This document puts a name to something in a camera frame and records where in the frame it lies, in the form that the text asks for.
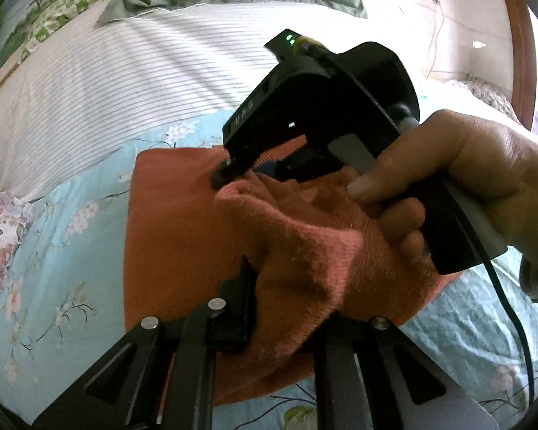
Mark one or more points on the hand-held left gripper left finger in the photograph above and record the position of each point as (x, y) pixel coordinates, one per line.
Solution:
(237, 318)

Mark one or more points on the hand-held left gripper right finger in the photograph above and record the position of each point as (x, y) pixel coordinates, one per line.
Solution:
(340, 367)

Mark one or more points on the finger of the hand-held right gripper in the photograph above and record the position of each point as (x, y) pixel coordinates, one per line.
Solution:
(222, 175)
(273, 171)

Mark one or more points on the orange knit sweater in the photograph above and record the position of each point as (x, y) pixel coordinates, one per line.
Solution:
(175, 233)

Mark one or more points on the person's right hand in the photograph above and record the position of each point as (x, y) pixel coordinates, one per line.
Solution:
(484, 165)

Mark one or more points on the white striped duvet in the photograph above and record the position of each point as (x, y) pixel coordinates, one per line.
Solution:
(116, 76)

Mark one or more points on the grey floral blanket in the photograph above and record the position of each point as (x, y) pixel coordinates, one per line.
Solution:
(488, 94)

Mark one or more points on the light blue floral bed sheet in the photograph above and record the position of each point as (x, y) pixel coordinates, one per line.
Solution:
(71, 277)

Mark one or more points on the white pink floral pillow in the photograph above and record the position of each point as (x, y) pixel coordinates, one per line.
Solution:
(0, 233)

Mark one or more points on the wooden door frame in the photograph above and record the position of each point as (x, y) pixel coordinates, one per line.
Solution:
(518, 45)

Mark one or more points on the landscape wall painting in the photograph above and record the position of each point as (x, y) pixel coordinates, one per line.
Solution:
(18, 13)

